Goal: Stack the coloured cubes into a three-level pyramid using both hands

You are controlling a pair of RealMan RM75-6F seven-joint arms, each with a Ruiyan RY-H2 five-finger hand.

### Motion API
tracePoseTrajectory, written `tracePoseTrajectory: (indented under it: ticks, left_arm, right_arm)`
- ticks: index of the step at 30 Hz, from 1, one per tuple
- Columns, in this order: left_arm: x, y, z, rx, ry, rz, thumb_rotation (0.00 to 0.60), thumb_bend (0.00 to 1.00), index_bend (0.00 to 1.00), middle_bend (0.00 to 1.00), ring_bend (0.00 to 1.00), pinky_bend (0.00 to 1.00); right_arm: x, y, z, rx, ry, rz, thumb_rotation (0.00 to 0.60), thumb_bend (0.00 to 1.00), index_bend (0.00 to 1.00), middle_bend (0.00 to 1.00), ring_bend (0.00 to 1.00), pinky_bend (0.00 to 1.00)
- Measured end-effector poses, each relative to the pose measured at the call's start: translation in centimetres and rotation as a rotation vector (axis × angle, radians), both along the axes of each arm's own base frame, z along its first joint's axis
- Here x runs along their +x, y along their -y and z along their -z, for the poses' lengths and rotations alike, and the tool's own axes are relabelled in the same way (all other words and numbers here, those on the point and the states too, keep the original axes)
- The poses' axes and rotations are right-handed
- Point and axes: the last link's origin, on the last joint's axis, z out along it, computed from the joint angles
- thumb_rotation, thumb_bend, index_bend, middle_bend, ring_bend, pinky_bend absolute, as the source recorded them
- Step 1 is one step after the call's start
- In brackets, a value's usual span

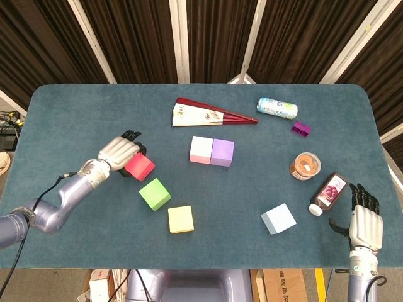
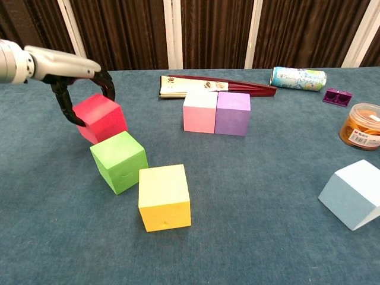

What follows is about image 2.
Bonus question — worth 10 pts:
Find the pink cube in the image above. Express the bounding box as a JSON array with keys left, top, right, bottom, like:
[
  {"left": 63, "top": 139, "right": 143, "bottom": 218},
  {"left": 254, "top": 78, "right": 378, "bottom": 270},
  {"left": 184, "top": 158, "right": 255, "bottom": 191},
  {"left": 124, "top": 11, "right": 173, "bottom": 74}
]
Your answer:
[{"left": 182, "top": 90, "right": 219, "bottom": 134}]

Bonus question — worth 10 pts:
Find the yellow cube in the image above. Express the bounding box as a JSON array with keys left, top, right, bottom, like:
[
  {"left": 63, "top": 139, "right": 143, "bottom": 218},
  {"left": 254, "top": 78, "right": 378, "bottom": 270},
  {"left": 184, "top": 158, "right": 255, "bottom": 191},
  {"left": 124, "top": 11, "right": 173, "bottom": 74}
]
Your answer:
[{"left": 138, "top": 163, "right": 192, "bottom": 233}]

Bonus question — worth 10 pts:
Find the clear tub of rubber bands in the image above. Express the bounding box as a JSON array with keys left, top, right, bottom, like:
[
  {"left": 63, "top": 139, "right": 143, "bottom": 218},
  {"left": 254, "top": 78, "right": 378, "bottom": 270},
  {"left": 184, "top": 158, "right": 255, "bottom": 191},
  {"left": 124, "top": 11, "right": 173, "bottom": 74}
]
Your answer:
[{"left": 338, "top": 103, "right": 380, "bottom": 151}]

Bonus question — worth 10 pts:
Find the small purple plastic brick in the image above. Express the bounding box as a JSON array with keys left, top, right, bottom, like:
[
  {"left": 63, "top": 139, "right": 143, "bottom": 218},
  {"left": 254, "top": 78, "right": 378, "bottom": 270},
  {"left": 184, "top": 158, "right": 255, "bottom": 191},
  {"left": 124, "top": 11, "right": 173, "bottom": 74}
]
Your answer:
[{"left": 322, "top": 88, "right": 354, "bottom": 107}]

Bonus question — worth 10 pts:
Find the light blue cube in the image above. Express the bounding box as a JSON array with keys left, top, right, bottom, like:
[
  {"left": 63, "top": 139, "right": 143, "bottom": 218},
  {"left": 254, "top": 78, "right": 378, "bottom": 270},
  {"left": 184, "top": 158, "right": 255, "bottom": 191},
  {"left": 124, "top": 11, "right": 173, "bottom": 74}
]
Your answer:
[{"left": 318, "top": 159, "right": 380, "bottom": 232}]

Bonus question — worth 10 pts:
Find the printed drink can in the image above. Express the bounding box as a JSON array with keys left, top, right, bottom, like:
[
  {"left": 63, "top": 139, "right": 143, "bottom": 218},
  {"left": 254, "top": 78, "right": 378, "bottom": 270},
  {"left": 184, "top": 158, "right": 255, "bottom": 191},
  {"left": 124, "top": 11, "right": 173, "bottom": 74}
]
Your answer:
[{"left": 269, "top": 66, "right": 328, "bottom": 93}]

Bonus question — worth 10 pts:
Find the teal felt table cover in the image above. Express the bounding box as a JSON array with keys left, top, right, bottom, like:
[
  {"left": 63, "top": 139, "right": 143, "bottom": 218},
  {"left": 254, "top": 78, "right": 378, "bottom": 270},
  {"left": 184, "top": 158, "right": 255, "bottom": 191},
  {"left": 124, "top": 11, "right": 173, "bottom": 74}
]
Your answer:
[{"left": 0, "top": 67, "right": 380, "bottom": 285}]

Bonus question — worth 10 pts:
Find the white partition frame post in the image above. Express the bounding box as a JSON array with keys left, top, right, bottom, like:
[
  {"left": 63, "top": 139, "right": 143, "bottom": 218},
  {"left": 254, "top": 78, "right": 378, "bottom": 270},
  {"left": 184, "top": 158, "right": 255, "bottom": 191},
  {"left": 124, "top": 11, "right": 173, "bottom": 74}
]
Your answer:
[
  {"left": 341, "top": 0, "right": 380, "bottom": 68},
  {"left": 56, "top": 0, "right": 91, "bottom": 72},
  {"left": 243, "top": 0, "right": 265, "bottom": 69},
  {"left": 163, "top": 0, "right": 184, "bottom": 71}
]

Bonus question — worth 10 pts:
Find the purple cube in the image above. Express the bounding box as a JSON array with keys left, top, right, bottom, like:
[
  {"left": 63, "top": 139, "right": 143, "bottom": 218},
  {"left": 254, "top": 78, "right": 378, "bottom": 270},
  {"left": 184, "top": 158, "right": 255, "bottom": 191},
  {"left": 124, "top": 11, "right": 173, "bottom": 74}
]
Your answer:
[{"left": 214, "top": 91, "right": 252, "bottom": 137}]

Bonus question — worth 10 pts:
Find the green cube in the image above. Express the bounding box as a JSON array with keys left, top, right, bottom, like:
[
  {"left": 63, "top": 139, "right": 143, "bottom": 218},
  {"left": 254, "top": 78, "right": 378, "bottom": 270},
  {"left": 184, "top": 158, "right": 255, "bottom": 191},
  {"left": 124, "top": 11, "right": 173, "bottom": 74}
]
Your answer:
[{"left": 89, "top": 131, "right": 149, "bottom": 196}]

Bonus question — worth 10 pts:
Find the red cube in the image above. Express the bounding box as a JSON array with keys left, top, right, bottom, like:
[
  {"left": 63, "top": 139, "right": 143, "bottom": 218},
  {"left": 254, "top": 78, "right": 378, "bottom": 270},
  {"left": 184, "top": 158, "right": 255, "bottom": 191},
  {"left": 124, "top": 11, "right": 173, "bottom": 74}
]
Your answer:
[{"left": 72, "top": 93, "right": 129, "bottom": 145}]

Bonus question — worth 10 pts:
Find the red folding paper fan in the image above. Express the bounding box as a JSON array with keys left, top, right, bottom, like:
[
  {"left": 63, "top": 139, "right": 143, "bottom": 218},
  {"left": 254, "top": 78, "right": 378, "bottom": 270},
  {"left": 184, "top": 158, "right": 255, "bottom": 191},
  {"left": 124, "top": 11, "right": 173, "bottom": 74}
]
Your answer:
[{"left": 158, "top": 74, "right": 278, "bottom": 100}]

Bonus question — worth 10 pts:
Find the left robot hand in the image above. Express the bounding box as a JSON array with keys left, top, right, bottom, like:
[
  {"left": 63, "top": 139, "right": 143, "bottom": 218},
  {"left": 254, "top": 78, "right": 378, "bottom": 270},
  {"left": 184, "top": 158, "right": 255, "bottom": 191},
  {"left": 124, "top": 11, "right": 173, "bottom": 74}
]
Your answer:
[{"left": 23, "top": 45, "right": 116, "bottom": 128}]

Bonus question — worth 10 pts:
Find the dark brown curtain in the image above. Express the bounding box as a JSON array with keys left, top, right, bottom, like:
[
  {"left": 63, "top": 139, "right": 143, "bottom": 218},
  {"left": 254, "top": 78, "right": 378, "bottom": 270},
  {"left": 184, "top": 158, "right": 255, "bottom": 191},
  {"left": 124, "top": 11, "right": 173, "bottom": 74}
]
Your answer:
[{"left": 0, "top": 0, "right": 380, "bottom": 75}]

